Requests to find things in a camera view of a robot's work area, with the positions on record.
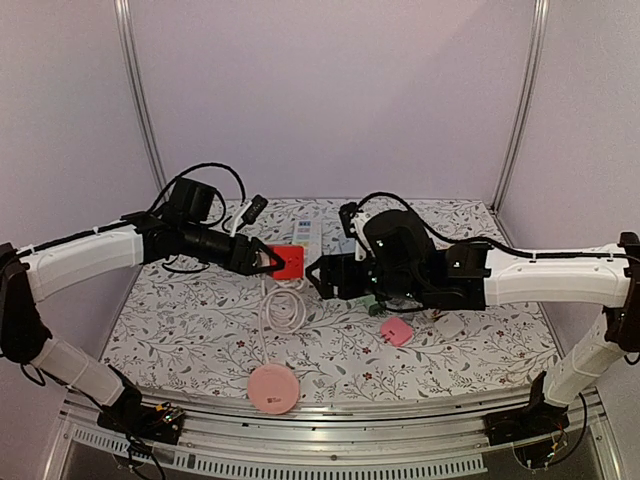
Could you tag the floral patterned table mat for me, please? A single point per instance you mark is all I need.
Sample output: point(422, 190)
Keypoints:
point(195, 330)

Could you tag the aluminium corner post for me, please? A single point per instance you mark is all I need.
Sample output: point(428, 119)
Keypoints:
point(532, 63)
point(125, 25)

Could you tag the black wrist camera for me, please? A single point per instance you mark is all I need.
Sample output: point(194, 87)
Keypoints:
point(353, 221)
point(247, 214)

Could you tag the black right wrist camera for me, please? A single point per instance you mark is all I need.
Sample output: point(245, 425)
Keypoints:
point(353, 221)

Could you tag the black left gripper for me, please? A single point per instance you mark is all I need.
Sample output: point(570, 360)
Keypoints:
point(241, 256)

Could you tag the aluminium left corner post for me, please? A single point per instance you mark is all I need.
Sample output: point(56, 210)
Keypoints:
point(125, 25)

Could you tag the pink plug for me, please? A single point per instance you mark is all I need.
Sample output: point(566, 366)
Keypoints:
point(396, 332)

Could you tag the round pink socket base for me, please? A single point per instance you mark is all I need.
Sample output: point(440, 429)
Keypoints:
point(273, 389)

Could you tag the aluminium front rail frame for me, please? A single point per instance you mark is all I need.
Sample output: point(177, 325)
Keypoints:
point(440, 438)

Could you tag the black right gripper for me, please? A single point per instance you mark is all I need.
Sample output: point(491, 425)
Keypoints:
point(339, 273)

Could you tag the red cube socket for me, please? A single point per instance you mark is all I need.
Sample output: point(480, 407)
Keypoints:
point(293, 256)

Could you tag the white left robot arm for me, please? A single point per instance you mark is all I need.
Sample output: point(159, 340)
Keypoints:
point(34, 274)

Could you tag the light blue power strip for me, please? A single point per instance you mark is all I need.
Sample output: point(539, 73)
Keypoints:
point(343, 245)

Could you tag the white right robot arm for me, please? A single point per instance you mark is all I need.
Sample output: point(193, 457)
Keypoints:
point(607, 276)

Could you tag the aluminium right corner post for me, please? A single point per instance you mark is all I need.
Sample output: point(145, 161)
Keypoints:
point(532, 63)

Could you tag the green plug adapter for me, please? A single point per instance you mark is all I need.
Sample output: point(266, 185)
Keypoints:
point(372, 306)

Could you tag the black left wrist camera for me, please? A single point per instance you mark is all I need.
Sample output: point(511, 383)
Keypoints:
point(247, 214)

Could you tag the white multicolour power strip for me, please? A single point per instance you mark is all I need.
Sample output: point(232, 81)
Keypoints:
point(308, 234)

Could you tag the white plug adapter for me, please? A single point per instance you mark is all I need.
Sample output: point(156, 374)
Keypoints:
point(447, 324)

